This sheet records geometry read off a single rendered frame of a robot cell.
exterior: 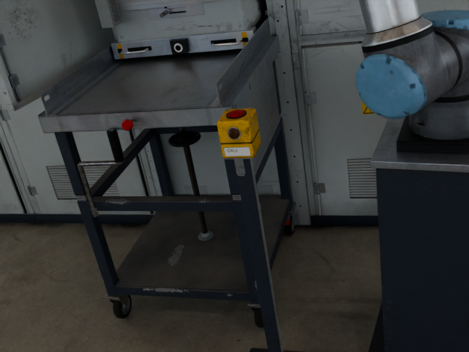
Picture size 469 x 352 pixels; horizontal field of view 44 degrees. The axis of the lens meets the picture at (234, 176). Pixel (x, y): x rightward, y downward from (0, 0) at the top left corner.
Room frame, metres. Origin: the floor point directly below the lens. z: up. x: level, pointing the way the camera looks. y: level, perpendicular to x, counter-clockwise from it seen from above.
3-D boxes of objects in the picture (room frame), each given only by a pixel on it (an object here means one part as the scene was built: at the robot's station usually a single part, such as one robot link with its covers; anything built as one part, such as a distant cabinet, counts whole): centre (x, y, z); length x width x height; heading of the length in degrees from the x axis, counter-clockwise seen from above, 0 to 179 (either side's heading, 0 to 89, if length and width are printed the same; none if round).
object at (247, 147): (1.28, -0.03, 0.85); 0.08 x 0.08 x 0.10; 71
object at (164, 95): (1.90, 0.15, 0.82); 0.68 x 0.62 x 0.06; 161
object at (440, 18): (1.27, -0.54, 0.96); 0.17 x 0.15 x 0.18; 127
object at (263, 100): (1.90, 0.15, 0.46); 0.64 x 0.58 x 0.66; 161
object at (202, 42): (2.06, 0.10, 0.90); 0.54 x 0.05 x 0.06; 71
